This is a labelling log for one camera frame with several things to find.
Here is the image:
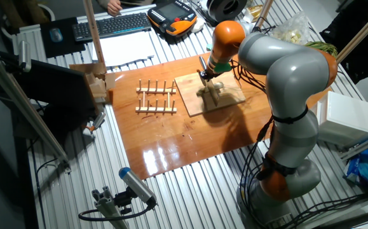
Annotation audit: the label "black filament spool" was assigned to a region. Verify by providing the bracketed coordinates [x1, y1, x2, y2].
[206, 0, 248, 22]

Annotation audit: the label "black computer keyboard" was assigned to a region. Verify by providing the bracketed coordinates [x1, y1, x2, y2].
[72, 11, 153, 43]

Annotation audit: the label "grey computer mouse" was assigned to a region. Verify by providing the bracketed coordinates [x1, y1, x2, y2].
[49, 27, 64, 43]

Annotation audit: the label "beige sleeved forearm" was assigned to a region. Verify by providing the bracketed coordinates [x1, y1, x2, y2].
[98, 0, 156, 9]

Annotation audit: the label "black monitor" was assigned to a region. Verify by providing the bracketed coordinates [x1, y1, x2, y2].
[0, 50, 99, 131]

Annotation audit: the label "yellow snack packet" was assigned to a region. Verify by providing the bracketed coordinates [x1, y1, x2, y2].
[243, 4, 263, 23]

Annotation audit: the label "clear bag of chopped scallions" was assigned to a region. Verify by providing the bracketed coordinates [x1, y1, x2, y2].
[271, 11, 311, 45]

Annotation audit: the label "wooden peg rack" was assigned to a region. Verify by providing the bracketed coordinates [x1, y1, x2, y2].
[135, 78, 178, 114]

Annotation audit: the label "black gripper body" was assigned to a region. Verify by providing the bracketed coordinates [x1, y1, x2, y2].
[205, 69, 222, 80]

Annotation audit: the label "green wrist adapter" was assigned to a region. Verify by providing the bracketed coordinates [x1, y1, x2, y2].
[213, 62, 233, 73]

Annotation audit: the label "small white rounded object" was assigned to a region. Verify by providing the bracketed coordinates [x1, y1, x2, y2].
[191, 17, 205, 34]

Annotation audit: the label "black mouse pad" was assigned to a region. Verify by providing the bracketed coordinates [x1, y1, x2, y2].
[39, 17, 86, 59]

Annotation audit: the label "brown cardboard box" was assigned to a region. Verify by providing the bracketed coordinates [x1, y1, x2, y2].
[69, 62, 117, 105]

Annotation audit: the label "white paper sheet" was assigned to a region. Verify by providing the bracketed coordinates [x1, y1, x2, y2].
[91, 30, 156, 67]

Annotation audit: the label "silver camera with blue end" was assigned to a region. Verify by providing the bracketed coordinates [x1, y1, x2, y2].
[118, 167, 158, 206]

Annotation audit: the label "aluminium profile bar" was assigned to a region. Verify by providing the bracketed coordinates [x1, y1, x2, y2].
[341, 130, 368, 162]

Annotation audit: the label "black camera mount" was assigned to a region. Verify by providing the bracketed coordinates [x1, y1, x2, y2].
[113, 187, 134, 215]

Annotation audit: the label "green scallion bunch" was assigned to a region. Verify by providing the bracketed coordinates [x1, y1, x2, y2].
[304, 41, 339, 58]

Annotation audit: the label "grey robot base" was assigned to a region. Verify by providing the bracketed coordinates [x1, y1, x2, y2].
[236, 177, 299, 229]

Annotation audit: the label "glossy brown wooden board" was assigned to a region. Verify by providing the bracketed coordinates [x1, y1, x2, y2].
[109, 52, 332, 181]

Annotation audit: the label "orange and black teach pendant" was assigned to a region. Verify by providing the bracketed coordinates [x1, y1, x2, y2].
[147, 0, 198, 37]

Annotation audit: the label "short aluminium profile stand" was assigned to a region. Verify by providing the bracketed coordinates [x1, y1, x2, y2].
[91, 186, 130, 229]

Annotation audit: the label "long aluminium frame bar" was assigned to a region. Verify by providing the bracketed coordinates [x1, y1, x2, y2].
[0, 44, 72, 174]

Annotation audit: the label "black cables on table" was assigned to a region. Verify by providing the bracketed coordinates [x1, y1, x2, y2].
[282, 193, 368, 229]

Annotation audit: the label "wooden frame post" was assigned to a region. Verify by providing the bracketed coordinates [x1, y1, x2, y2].
[335, 2, 368, 64]
[254, 0, 275, 32]
[82, 0, 106, 64]

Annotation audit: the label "black camera cable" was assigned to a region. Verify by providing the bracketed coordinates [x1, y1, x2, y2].
[78, 203, 156, 222]

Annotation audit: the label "silver handled kitchen knife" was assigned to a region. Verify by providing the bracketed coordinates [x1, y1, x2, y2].
[198, 56, 220, 108]

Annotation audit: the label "light wooden cutting board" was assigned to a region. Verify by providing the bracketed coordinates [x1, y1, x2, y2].
[174, 71, 247, 118]

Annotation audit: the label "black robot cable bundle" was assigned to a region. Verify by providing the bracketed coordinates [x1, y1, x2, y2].
[229, 15, 276, 229]

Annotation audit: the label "white foam box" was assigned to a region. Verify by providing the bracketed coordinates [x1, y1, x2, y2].
[317, 91, 368, 147]

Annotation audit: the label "clamp with orange tip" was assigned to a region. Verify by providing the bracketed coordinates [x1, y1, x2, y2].
[82, 111, 107, 136]

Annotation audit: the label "person's bare hand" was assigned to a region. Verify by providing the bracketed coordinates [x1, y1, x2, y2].
[107, 0, 123, 17]

